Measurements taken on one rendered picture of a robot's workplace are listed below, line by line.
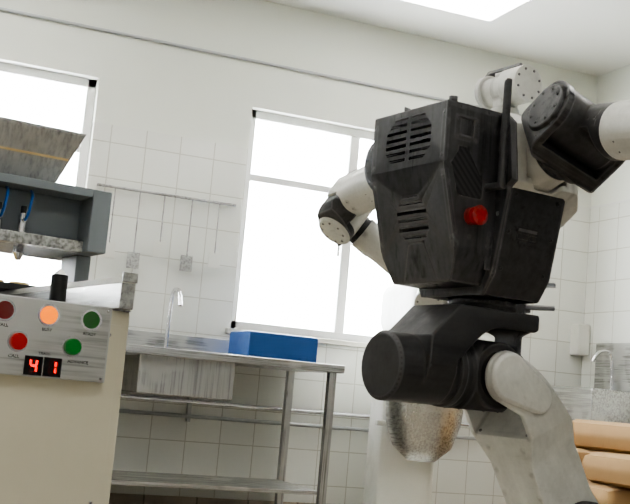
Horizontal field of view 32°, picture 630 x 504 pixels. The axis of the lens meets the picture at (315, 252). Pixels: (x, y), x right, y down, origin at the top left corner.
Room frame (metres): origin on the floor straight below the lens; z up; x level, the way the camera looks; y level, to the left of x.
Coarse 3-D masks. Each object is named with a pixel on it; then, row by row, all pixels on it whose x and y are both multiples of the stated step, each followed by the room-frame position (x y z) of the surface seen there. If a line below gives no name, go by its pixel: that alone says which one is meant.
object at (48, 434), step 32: (64, 288) 2.08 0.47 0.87; (128, 320) 2.09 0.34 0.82; (0, 384) 1.97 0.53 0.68; (32, 384) 2.00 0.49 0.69; (64, 384) 2.03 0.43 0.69; (96, 384) 2.07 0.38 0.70; (0, 416) 1.98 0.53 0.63; (32, 416) 2.01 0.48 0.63; (64, 416) 2.04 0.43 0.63; (96, 416) 2.07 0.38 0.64; (0, 448) 1.98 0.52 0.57; (32, 448) 2.01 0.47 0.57; (64, 448) 2.04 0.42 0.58; (96, 448) 2.07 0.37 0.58; (0, 480) 1.99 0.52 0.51; (32, 480) 2.01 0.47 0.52; (64, 480) 2.05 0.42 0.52; (96, 480) 2.08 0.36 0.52
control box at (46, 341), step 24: (24, 312) 1.96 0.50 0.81; (72, 312) 2.00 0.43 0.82; (96, 312) 2.02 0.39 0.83; (0, 336) 1.94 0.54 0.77; (48, 336) 1.98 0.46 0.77; (72, 336) 2.00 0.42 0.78; (96, 336) 2.03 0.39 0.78; (0, 360) 1.94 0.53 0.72; (24, 360) 1.96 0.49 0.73; (48, 360) 1.98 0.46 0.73; (72, 360) 2.01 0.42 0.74; (96, 360) 2.03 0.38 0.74
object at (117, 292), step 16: (128, 272) 2.05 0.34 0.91; (32, 288) 2.51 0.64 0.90; (48, 288) 2.41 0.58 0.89; (80, 288) 2.24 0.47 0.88; (96, 288) 2.16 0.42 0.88; (112, 288) 2.09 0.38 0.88; (128, 288) 2.06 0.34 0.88; (96, 304) 2.15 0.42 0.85; (112, 304) 2.08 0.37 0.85; (128, 304) 2.06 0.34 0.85
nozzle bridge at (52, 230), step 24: (0, 192) 2.72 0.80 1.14; (24, 192) 2.75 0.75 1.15; (48, 192) 2.74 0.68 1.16; (72, 192) 2.73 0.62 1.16; (96, 192) 2.76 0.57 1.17; (48, 216) 2.79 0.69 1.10; (72, 216) 2.82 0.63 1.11; (96, 216) 2.76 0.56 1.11; (0, 240) 2.69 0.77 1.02; (24, 240) 2.71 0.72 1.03; (48, 240) 2.74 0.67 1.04; (72, 240) 2.77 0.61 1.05; (96, 240) 2.77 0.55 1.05; (72, 264) 2.87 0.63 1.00
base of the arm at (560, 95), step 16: (560, 80) 1.67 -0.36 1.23; (544, 96) 1.68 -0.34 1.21; (560, 96) 1.63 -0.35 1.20; (528, 112) 1.71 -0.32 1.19; (544, 112) 1.66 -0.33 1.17; (560, 112) 1.63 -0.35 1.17; (528, 128) 1.69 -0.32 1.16; (544, 128) 1.65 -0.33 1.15; (528, 144) 1.69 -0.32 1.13; (544, 144) 1.67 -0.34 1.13; (544, 160) 1.68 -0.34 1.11; (560, 160) 1.68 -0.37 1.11; (624, 160) 1.69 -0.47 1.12; (560, 176) 1.71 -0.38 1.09; (576, 176) 1.70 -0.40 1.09; (592, 176) 1.71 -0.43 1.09; (608, 176) 1.70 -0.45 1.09; (592, 192) 1.73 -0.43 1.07
